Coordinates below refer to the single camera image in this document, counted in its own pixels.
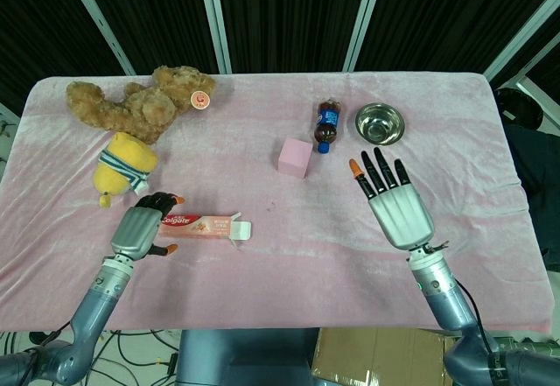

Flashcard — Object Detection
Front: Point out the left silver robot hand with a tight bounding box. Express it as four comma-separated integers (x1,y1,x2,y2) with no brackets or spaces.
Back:
109,191,183,260

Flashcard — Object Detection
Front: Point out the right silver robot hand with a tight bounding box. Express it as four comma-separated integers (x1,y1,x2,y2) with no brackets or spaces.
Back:
348,146,436,250

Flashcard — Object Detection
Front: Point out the pink Colgate toothpaste box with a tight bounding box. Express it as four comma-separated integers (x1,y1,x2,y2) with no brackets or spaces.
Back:
157,211,254,249

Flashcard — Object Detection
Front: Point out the cardboard box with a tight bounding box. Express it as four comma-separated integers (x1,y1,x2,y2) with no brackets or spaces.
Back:
309,326,460,386

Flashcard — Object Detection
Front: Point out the yellow plush toy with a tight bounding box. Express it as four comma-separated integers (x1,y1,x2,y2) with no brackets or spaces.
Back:
91,131,159,209

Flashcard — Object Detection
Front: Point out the stainless steel bowl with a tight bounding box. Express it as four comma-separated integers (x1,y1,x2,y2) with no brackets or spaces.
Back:
353,102,407,146

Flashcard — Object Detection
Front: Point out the small cola bottle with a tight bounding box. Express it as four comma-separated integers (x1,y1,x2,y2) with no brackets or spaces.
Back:
312,98,345,155

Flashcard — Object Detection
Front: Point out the pink foam cube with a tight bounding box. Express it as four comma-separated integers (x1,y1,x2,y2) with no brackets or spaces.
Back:
277,137,314,180

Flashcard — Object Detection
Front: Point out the brown teddy bear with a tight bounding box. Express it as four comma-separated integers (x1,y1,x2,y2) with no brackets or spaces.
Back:
66,65,217,145

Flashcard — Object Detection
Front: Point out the pink velvet tablecloth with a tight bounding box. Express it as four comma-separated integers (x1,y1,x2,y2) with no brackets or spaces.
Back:
0,71,551,333

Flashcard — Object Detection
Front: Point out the black round object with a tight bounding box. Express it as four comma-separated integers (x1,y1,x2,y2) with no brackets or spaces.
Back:
495,88,545,132

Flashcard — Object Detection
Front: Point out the blue-grey robot torso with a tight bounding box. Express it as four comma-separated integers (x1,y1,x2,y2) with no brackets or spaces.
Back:
173,327,319,386

